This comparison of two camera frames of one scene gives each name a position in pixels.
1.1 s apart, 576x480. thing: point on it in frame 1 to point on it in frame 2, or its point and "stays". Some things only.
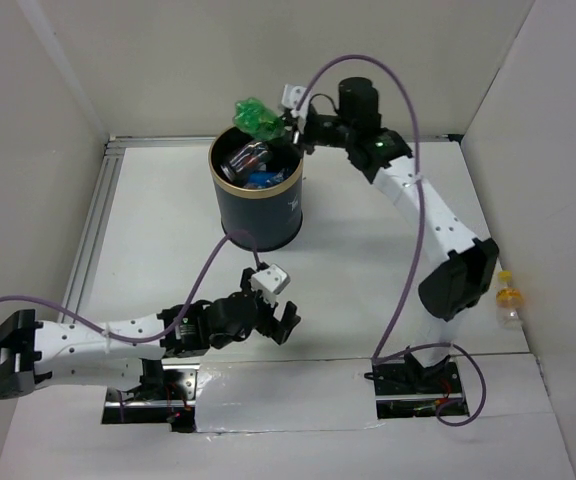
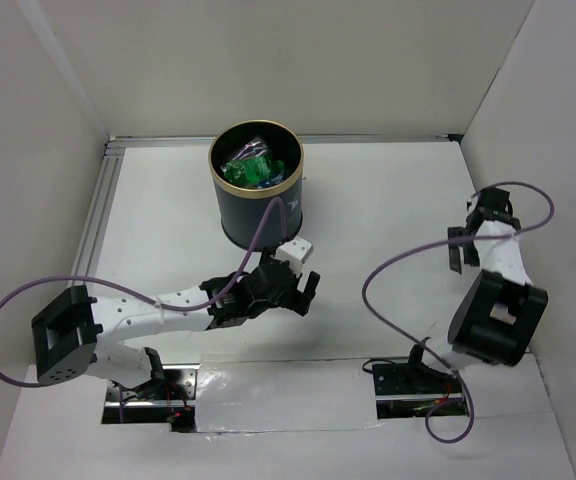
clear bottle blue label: x=264 y=178 stays
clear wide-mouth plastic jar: x=248 y=158 stays
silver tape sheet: x=285 y=395 stays
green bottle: x=251 y=116 to x=252 y=169
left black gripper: x=267 y=306 to x=298 y=299
